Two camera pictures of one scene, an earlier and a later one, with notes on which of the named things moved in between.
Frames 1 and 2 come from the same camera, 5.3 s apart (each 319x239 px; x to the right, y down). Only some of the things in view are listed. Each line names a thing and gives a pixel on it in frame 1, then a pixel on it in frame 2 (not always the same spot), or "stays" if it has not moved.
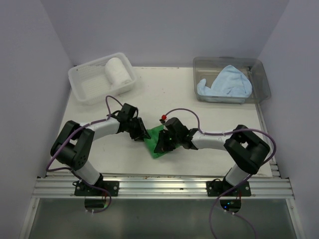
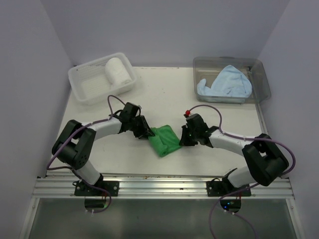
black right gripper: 162,146 → 184,141
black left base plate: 80,189 stays
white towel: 117,72 stays
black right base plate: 216,187 stays
